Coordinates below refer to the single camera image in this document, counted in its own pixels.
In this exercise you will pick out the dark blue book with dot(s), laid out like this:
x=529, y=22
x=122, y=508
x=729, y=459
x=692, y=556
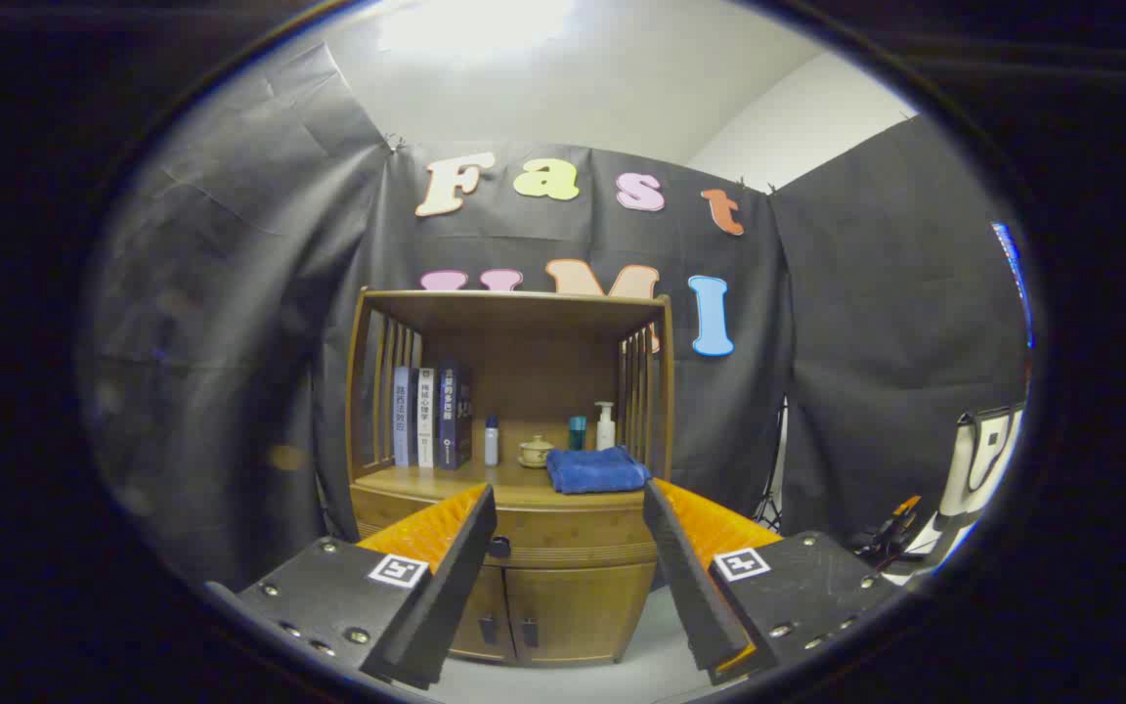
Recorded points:
x=452, y=416

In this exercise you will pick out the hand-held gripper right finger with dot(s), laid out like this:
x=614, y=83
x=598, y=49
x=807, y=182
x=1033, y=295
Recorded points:
x=685, y=577

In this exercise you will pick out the light blue book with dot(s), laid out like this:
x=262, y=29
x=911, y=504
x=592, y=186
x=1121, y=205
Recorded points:
x=405, y=420

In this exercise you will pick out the white pump bottle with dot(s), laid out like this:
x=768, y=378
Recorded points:
x=605, y=432

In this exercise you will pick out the white tote bag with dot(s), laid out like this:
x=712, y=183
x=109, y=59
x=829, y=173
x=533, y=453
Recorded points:
x=978, y=469

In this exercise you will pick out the white bottle with blue cap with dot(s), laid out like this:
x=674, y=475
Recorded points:
x=492, y=445

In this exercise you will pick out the black backdrop cloth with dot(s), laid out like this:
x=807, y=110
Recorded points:
x=231, y=293

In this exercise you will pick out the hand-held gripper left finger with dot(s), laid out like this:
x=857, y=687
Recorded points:
x=446, y=596

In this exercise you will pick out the wooden cabinet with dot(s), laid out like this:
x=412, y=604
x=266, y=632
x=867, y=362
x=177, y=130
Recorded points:
x=543, y=362

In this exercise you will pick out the white book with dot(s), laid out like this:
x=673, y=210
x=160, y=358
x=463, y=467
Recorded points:
x=426, y=420

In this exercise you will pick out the black light stand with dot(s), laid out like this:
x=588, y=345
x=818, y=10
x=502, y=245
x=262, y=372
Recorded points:
x=771, y=504

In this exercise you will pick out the teal bottle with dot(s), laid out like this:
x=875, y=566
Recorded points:
x=577, y=433

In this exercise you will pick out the beige lidded teacup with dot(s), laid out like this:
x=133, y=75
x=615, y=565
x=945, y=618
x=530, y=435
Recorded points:
x=535, y=454

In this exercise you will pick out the orange and black clamp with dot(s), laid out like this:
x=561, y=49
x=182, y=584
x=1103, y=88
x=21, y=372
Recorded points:
x=900, y=518

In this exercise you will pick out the wooden cabinet door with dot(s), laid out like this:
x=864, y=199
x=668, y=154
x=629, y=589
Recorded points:
x=583, y=611
x=488, y=598

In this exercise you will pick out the blue folded towel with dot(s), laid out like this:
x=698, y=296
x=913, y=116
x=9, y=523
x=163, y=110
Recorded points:
x=597, y=471

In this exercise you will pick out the wooden countertop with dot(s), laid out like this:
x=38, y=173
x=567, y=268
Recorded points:
x=509, y=484

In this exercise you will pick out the wooden drawer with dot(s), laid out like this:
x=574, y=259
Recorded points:
x=573, y=538

